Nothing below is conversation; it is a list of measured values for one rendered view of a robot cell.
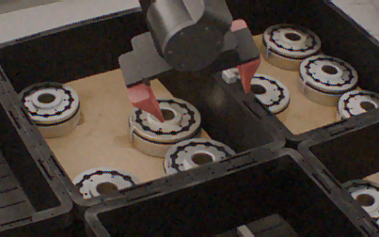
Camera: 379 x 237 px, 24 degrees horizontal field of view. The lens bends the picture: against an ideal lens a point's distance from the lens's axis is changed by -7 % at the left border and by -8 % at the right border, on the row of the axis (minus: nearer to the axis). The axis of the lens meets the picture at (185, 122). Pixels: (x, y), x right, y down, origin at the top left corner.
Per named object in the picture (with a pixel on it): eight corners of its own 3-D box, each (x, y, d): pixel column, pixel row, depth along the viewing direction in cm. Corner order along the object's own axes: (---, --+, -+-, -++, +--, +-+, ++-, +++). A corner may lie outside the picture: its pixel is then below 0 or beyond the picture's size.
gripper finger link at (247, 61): (273, 104, 102) (258, 45, 95) (211, 126, 102) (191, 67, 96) (255, 62, 107) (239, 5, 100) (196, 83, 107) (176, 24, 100)
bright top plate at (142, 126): (116, 112, 137) (117, 108, 136) (175, 92, 142) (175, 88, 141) (153, 150, 130) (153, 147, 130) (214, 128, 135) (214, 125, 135)
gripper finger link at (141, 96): (213, 125, 102) (193, 67, 95) (149, 148, 103) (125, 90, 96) (197, 82, 107) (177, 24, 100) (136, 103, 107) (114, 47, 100)
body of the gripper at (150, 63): (242, 58, 96) (227, 7, 91) (147, 91, 97) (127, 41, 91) (225, 19, 101) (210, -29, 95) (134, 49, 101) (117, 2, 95)
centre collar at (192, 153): (176, 157, 129) (177, 153, 128) (207, 146, 131) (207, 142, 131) (197, 178, 125) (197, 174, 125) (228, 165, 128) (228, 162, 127)
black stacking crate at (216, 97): (-15, 111, 143) (-18, 52, 136) (146, 66, 155) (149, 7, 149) (84, 275, 116) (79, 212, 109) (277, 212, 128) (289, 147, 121)
